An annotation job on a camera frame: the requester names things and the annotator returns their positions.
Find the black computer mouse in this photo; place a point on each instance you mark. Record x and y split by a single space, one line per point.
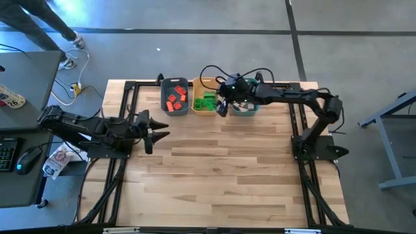
27 161

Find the teal plastic bin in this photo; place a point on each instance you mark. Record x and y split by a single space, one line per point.
245 113

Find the green plastic brick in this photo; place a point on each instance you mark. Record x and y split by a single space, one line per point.
206 104
209 95

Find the blue-grey metal table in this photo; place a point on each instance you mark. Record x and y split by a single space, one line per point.
390 152

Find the orange six-stud brick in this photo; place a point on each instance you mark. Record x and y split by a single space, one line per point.
180 90

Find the white paper sheet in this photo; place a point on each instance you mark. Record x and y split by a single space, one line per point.
81 156

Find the crumpled white printed packet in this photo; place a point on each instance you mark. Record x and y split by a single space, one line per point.
57 162

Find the yellow plastic bin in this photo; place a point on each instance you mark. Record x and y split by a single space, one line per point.
198 85

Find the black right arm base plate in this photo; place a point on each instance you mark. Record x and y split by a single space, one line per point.
325 149

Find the black backlit keyboard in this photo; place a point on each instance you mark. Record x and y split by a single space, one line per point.
6 156

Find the silver metal bracket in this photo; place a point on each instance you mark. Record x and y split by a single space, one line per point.
120 230
302 231

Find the black aluminium table frame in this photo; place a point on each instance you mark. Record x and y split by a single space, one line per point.
146 84

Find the dark blue plastic bin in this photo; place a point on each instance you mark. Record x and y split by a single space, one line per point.
165 86

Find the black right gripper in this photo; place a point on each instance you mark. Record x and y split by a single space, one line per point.
237 89

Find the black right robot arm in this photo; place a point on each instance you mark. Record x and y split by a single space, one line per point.
292 97

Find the dark grey desk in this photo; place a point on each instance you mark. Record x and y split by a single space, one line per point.
19 191

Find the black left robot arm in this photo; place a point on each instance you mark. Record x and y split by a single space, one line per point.
81 125

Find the orange plastic brick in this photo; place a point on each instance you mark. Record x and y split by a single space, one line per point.
183 98

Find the yellow power strip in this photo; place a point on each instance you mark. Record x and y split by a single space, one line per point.
76 89

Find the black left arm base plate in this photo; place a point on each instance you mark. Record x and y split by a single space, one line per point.
97 152

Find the long rectangular wooden block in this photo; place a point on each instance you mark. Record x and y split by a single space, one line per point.
241 108

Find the person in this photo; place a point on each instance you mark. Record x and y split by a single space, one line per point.
19 19

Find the white container numbered 26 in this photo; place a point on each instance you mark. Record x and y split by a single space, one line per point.
11 99

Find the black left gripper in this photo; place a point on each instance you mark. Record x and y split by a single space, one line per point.
141 130

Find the grey desk panel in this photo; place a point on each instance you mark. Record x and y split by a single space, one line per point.
29 91

